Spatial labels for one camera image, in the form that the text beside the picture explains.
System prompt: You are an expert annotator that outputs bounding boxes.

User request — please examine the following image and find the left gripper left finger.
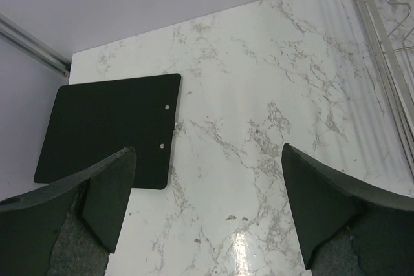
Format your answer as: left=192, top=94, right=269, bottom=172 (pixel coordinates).
left=1, top=147, right=136, bottom=275

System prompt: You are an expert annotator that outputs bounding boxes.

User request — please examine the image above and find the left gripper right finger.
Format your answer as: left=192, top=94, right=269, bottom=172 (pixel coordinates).
left=281, top=144, right=413, bottom=275

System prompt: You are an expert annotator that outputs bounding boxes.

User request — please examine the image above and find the metal wire dish rack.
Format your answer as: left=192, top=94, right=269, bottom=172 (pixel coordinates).
left=354, top=0, right=413, bottom=167

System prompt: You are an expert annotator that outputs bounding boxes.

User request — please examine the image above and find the black square plate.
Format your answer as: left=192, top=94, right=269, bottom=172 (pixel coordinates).
left=34, top=74, right=182, bottom=190

